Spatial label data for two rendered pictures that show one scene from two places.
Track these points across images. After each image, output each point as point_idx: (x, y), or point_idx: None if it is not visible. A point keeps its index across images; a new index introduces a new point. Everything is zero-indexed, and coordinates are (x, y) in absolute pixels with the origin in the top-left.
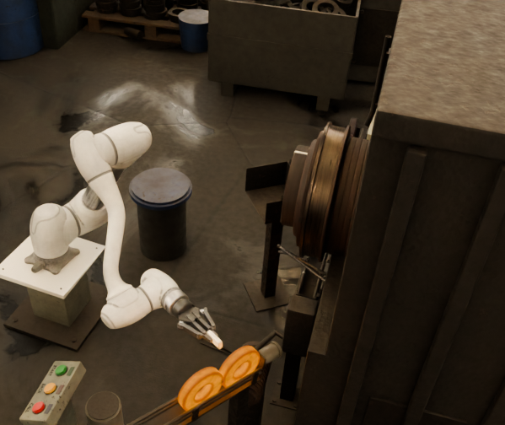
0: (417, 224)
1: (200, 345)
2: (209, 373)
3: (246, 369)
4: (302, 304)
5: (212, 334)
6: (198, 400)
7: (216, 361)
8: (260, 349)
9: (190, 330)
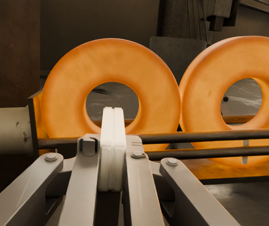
0: None
1: None
2: (228, 38)
3: (91, 121)
4: None
5: (110, 129)
6: (247, 122)
7: None
8: (7, 122)
9: (220, 204)
